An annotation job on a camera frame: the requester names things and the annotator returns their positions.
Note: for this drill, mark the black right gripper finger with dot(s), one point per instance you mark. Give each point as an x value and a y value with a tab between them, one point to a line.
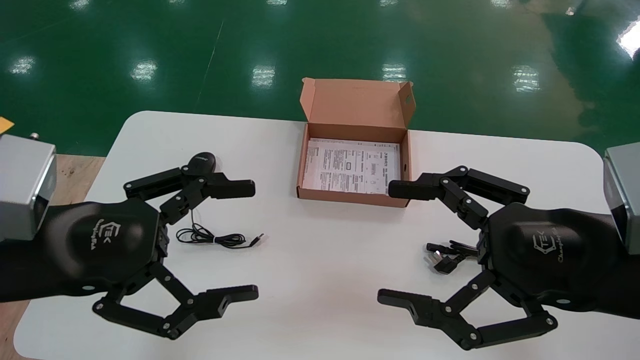
415	189

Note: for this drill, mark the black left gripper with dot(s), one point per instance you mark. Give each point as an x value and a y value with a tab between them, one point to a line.
105	245

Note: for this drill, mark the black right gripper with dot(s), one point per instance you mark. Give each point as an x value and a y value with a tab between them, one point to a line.
550	250

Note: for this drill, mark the brown cardboard storage box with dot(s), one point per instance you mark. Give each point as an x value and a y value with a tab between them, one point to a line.
357	107

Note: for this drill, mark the white printed paper manual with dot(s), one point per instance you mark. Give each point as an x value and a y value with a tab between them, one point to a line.
350	165

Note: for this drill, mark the yellow paper piece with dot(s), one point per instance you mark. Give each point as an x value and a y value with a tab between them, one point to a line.
5	123

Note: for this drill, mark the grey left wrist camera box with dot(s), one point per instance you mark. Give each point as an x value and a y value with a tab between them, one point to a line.
22	185

